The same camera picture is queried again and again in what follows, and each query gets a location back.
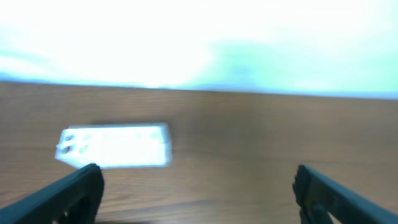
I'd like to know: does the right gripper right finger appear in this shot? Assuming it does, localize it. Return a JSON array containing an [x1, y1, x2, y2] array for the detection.
[[292, 164, 398, 224]]

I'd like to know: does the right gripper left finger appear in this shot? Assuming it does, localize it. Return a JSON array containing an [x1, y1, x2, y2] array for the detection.
[[0, 163, 105, 224]]

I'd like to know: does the white test tube rack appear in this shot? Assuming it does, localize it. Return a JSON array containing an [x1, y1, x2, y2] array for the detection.
[[54, 123, 174, 170]]

